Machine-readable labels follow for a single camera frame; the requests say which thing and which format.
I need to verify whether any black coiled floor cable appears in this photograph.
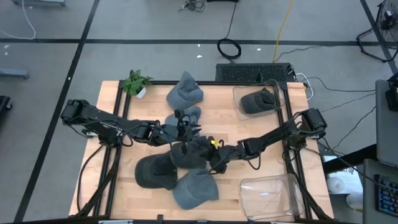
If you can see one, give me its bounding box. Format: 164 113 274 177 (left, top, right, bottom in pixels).
216 1 243 60

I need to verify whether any black keyboard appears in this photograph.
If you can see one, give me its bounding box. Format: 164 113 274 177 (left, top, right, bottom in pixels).
374 174 398 218

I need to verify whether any light grey cap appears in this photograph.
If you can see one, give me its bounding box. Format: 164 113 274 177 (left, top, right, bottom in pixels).
164 105 202 128
165 70 205 110
172 169 220 210

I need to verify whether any green plant in white pot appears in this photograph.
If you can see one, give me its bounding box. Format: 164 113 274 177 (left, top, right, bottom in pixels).
123 69 154 100

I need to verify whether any white looped cable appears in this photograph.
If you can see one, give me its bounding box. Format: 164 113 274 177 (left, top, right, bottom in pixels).
294 73 315 101

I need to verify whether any white box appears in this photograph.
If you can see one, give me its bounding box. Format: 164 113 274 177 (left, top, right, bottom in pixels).
323 155 364 195

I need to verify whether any tangled cable bundle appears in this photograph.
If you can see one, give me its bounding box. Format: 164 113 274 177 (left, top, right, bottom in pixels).
178 0 206 13

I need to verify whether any grey floor bar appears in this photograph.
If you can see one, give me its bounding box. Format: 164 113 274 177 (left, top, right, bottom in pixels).
0 68 30 79

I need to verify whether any clear plastic bin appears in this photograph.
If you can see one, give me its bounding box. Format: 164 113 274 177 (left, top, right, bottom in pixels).
239 173 304 222
232 79 287 121

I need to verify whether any large black monitor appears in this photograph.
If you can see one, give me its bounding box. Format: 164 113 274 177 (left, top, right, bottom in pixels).
385 73 398 113

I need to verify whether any black floor fan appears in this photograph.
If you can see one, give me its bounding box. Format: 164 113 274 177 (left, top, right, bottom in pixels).
356 0 398 63

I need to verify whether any black computer tower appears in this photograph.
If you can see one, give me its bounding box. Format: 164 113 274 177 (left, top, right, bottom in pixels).
215 62 297 83

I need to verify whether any thin black floor cable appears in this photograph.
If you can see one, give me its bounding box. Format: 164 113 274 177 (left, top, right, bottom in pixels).
301 76 376 93
310 93 376 118

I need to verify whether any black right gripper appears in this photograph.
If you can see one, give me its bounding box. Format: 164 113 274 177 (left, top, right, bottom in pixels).
198 136 248 174

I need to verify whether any grey desk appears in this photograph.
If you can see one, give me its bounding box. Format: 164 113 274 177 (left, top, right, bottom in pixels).
374 79 398 167

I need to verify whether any dark desk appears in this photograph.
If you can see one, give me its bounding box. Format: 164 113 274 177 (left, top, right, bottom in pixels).
362 158 398 224

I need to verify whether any thick yellow cable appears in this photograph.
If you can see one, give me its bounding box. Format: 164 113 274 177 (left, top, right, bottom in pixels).
272 0 295 62

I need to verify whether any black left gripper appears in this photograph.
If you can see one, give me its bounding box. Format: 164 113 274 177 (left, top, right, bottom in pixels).
155 109 202 154

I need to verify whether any black metal table frame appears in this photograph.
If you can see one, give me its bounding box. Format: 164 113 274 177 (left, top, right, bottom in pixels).
74 80 335 222

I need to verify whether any grey desk foot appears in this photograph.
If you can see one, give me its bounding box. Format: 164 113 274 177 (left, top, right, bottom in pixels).
11 0 67 7

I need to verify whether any black chair base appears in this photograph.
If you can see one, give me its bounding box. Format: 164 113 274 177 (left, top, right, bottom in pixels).
0 95 13 121

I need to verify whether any white floor cable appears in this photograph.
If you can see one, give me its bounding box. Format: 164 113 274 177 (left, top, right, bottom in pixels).
0 0 37 40

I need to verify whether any dark grey cap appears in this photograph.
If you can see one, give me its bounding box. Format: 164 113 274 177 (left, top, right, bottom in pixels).
239 86 278 115
134 151 178 191
170 136 216 170

